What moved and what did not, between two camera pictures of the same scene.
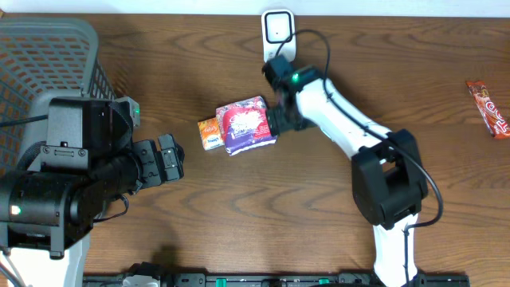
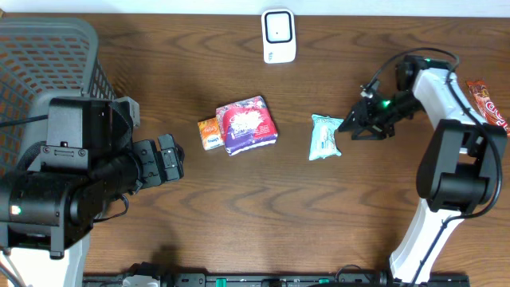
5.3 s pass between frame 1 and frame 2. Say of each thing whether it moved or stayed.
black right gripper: moved
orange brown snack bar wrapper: stayed
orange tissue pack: stayed
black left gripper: stayed
